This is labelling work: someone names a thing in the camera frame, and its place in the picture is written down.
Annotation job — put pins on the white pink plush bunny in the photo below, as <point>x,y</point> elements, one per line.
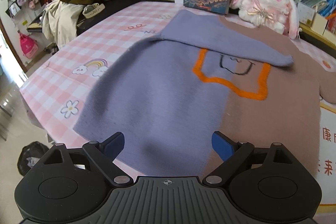
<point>278,15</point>

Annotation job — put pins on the black trash bag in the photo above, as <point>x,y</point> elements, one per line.
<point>30,155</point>

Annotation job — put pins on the pink backpack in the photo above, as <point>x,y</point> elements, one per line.
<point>28,45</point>

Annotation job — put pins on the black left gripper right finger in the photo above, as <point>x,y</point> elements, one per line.
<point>234,156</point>

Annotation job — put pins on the white wristwatch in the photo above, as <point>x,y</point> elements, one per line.
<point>92,10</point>

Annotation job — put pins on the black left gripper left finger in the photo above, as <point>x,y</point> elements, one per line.
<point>102,156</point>

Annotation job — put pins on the purple and pink knit sweater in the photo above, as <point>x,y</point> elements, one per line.
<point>168,93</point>

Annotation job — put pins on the cream white cloth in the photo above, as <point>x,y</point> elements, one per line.
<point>59,24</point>

